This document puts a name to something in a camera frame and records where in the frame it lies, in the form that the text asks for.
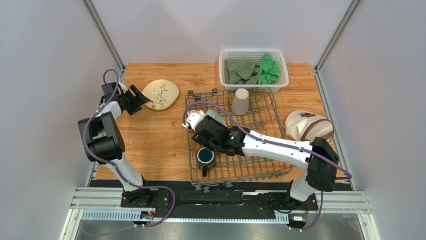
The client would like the olive green cloth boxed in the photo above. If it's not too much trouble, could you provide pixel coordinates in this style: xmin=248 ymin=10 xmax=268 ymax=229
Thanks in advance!
xmin=224 ymin=59 xmax=259 ymax=85

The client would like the aluminium frame post right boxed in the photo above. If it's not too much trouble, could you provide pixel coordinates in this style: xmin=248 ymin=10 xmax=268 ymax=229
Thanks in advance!
xmin=315 ymin=0 xmax=363 ymax=73

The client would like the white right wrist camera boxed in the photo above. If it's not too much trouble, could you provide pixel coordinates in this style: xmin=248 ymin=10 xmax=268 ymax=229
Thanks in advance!
xmin=182 ymin=110 xmax=206 ymax=130

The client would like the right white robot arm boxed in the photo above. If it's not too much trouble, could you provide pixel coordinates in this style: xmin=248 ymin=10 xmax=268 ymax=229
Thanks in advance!
xmin=184 ymin=113 xmax=339 ymax=202

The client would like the cream bird plate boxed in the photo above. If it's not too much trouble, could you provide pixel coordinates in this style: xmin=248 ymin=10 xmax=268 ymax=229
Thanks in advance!
xmin=142 ymin=79 xmax=180 ymax=111

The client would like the bright green cloth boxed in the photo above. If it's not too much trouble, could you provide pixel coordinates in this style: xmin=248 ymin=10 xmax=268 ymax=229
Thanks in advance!
xmin=257 ymin=54 xmax=282 ymax=85

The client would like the grey wire dish rack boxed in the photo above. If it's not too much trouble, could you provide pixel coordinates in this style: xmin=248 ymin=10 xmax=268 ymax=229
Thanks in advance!
xmin=185 ymin=88 xmax=295 ymax=193

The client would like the cream brown cap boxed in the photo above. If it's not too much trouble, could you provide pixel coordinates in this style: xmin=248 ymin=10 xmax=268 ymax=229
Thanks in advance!
xmin=285 ymin=110 xmax=335 ymax=142

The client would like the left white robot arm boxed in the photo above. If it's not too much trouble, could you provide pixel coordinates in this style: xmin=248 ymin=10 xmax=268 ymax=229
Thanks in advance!
xmin=78 ymin=83 xmax=153 ymax=207

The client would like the pale green flower plate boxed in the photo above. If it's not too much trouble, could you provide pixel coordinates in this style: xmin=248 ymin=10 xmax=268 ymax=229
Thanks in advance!
xmin=206 ymin=109 xmax=228 ymax=128

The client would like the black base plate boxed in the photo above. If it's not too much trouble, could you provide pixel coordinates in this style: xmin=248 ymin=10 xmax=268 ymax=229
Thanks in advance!
xmin=89 ymin=179 xmax=354 ymax=221

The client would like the dark green mug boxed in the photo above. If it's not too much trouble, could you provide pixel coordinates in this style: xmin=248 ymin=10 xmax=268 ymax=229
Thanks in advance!
xmin=196 ymin=147 xmax=217 ymax=178

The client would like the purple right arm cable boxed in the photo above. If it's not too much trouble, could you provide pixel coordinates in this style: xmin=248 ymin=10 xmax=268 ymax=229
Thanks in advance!
xmin=182 ymin=101 xmax=353 ymax=233

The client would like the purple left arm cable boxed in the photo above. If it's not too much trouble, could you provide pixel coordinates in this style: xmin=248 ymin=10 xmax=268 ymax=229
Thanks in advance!
xmin=82 ymin=68 xmax=177 ymax=229

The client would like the aluminium frame post left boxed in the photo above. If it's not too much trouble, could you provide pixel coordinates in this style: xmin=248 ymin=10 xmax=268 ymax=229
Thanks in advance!
xmin=82 ymin=0 xmax=126 ymax=72

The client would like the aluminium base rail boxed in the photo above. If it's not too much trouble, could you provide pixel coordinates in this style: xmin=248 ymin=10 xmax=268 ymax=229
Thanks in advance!
xmin=60 ymin=180 xmax=380 ymax=240

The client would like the white plastic basket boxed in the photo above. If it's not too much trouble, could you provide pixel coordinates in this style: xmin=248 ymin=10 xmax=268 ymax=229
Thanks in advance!
xmin=219 ymin=49 xmax=290 ymax=93

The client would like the aluminium frame post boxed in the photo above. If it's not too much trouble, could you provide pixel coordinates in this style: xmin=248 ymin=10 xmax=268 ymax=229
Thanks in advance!
xmin=315 ymin=0 xmax=363 ymax=73
xmin=82 ymin=0 xmax=126 ymax=72

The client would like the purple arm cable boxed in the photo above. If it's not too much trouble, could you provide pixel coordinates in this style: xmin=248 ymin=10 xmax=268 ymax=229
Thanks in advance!
xmin=182 ymin=101 xmax=353 ymax=233
xmin=82 ymin=68 xmax=177 ymax=229

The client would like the beige plastic cup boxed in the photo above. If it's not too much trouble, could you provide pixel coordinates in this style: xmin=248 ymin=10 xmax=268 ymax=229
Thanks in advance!
xmin=231 ymin=88 xmax=250 ymax=116

